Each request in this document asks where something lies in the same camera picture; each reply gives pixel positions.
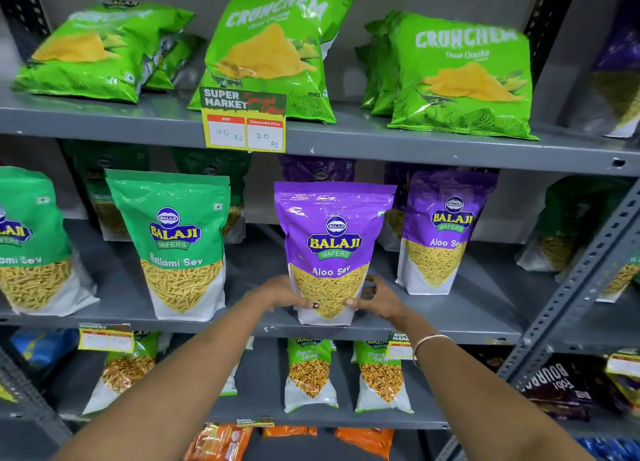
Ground person's right hand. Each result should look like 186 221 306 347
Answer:
345 276 417 329

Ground person's left hand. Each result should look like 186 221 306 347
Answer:
247 275 321 317

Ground purple snack pouch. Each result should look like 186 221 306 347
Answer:
396 169 500 296
278 155 357 184
377 162 417 253
273 181 398 327

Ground person's left forearm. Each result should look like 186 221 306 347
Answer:
52 291 273 461

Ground person's right forearm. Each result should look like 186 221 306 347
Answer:
399 310 597 461

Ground silver bangle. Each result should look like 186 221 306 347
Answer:
412 334 454 369

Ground orange snack packet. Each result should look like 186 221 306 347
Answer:
334 428 396 461
183 423 254 461
262 425 319 438

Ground grey metal shelf rack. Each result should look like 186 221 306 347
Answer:
0 0 640 461

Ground large yellow price tag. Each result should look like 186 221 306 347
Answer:
199 86 288 154

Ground dark brown biscuit packet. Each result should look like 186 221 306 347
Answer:
519 360 597 422

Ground light green chips bag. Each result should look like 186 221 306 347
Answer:
188 0 355 125
355 18 402 117
387 11 540 141
10 0 196 104
144 32 207 92

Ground blue snack packet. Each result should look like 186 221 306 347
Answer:
9 328 80 377

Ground yellow snack packet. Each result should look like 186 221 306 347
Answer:
604 373 640 417

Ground blue packets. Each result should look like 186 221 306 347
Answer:
574 437 640 461

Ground purple chips bag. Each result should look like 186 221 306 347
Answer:
564 0 640 139

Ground grey slotted angle post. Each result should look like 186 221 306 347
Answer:
434 180 640 461

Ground black slotted post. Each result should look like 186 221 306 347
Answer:
524 0 584 85
0 0 52 62

